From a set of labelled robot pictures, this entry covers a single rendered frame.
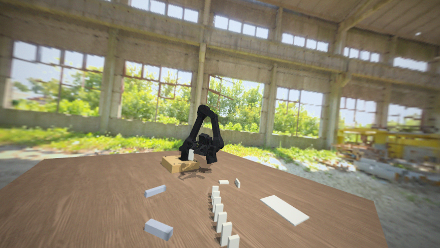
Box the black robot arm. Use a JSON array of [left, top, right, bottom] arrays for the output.
[[179, 105, 224, 164]]

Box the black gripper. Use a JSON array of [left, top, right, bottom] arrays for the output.
[[185, 141, 216, 158]]

